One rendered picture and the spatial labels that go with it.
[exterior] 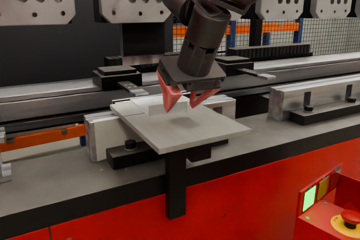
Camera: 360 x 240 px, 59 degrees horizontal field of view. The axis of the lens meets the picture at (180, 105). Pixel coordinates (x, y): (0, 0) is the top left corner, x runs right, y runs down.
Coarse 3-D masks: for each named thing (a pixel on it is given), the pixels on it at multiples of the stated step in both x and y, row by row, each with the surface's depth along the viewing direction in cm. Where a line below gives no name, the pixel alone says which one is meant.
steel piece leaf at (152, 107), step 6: (138, 102) 72; (144, 102) 72; (150, 102) 72; (156, 102) 72; (162, 102) 72; (180, 102) 65; (186, 102) 66; (144, 108) 67; (150, 108) 63; (156, 108) 63; (162, 108) 64; (174, 108) 65; (180, 108) 66; (186, 108) 66; (150, 114) 63; (156, 114) 64; (162, 114) 64
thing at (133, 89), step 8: (96, 72) 94; (104, 72) 89; (112, 72) 90; (120, 72) 91; (128, 72) 92; (136, 72) 93; (96, 80) 93; (104, 80) 88; (112, 80) 89; (120, 80) 90; (128, 80) 91; (136, 80) 93; (104, 88) 89; (112, 88) 90; (128, 88) 83; (136, 88) 83; (136, 96) 78
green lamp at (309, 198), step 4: (312, 188) 69; (308, 192) 68; (312, 192) 69; (308, 196) 68; (312, 196) 70; (304, 200) 68; (308, 200) 69; (312, 200) 70; (304, 204) 68; (308, 204) 69; (304, 208) 69
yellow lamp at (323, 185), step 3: (327, 177) 73; (324, 180) 72; (327, 180) 74; (321, 183) 72; (324, 183) 73; (327, 183) 74; (321, 186) 72; (324, 186) 73; (318, 189) 72; (321, 189) 73; (324, 189) 74; (318, 192) 72; (321, 192) 73; (324, 192) 74; (318, 195) 72; (321, 195) 73; (318, 198) 72
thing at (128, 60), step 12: (120, 24) 69; (132, 24) 69; (144, 24) 71; (156, 24) 72; (120, 36) 70; (132, 36) 70; (144, 36) 71; (156, 36) 73; (132, 48) 71; (144, 48) 72; (156, 48) 73; (132, 60) 72; (144, 60) 74; (156, 60) 75
